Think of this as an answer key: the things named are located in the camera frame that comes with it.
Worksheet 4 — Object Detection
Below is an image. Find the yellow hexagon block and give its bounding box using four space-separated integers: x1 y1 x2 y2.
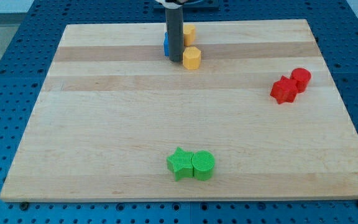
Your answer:
183 47 201 70

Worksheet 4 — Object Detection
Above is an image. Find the yellow heart block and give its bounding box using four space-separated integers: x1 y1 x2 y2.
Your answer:
183 24 196 47

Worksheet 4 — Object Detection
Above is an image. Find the green star block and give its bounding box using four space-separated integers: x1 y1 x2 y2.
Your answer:
166 147 194 181

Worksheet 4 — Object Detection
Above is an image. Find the green cylinder block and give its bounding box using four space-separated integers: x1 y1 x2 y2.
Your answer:
191 151 215 181

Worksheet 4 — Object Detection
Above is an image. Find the blue block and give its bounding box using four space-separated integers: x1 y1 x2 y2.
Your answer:
163 32 169 57

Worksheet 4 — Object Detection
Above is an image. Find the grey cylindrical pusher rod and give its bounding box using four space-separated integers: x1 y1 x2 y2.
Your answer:
165 7 184 62

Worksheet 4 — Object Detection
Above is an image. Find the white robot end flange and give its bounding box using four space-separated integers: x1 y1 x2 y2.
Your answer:
156 0 188 9

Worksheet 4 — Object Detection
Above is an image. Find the red star block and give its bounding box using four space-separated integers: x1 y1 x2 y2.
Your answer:
270 76 298 104

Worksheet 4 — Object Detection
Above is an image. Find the red cylinder block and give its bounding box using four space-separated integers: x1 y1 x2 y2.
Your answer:
290 68 311 93

